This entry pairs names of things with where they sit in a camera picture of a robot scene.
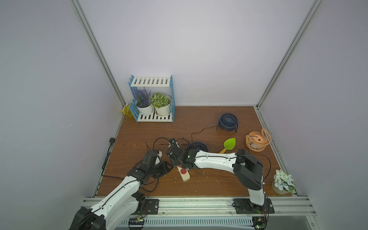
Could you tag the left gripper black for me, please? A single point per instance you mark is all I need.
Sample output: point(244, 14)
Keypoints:
point(162, 168)

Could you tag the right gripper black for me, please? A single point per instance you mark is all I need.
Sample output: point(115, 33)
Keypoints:
point(175, 151)

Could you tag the cream power strip red sockets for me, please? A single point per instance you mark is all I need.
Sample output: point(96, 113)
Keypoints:
point(184, 173)

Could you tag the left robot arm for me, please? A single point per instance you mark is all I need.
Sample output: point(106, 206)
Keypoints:
point(125, 199)

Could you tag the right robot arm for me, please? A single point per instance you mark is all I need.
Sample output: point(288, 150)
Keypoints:
point(247, 168)

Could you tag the dark blue desk fan near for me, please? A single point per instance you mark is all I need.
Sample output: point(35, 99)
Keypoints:
point(197, 145)

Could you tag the dark blue desk fan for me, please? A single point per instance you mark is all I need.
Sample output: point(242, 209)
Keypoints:
point(197, 145)
point(228, 122)

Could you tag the dark blue desk fan far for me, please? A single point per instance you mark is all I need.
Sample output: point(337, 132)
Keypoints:
point(228, 122)

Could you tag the orange desk fan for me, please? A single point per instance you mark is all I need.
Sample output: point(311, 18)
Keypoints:
point(258, 140)

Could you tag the green yellow toy shovel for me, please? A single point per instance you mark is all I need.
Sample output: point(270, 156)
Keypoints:
point(229, 144)

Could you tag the green plant white pot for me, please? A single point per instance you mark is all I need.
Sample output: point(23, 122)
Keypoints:
point(161, 103)

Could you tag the yellow object beside shelf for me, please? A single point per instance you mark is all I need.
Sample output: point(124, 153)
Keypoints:
point(126, 110)

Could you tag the blue white slatted shelf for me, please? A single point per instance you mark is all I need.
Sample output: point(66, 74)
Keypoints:
point(153, 84)

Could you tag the lavender plant white pot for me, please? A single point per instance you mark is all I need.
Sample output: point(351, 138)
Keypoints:
point(143, 101)

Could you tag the white flower pot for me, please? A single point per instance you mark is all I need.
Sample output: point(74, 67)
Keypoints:
point(283, 183)

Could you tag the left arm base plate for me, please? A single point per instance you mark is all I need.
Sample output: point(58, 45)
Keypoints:
point(148, 207)

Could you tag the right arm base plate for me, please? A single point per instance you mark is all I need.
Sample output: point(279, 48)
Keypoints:
point(245, 206)

